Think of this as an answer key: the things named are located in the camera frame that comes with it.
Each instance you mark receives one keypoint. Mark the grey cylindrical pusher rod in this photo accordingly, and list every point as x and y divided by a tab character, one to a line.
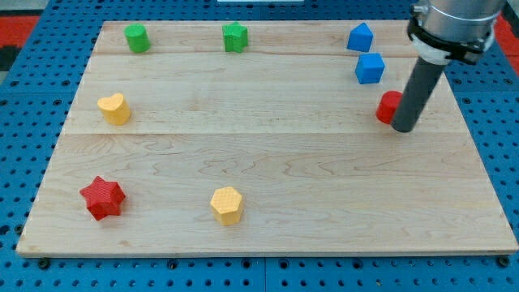
420	85

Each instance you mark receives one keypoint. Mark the red cylinder block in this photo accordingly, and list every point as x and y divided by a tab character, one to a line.
388	105

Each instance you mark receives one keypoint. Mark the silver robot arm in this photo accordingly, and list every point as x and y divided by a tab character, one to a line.
443	31

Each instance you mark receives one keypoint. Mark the blue cube block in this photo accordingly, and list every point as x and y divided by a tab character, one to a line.
369	68

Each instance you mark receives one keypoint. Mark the blue pentagon block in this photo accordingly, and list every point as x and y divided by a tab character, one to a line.
360	38

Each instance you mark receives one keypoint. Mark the green star block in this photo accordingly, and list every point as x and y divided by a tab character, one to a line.
235	37

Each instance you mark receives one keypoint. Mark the yellow hexagon block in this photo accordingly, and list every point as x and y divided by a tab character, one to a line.
227	206

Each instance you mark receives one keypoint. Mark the wooden board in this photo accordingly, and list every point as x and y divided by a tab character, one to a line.
286	124

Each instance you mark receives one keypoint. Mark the green cylinder block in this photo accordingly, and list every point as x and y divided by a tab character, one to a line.
137	38

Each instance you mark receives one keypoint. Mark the yellow heart block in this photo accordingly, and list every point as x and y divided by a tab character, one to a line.
114	109

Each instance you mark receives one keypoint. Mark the red star block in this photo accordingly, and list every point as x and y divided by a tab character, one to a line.
103	198

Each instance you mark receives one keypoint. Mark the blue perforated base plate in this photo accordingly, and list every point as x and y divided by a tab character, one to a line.
45	49

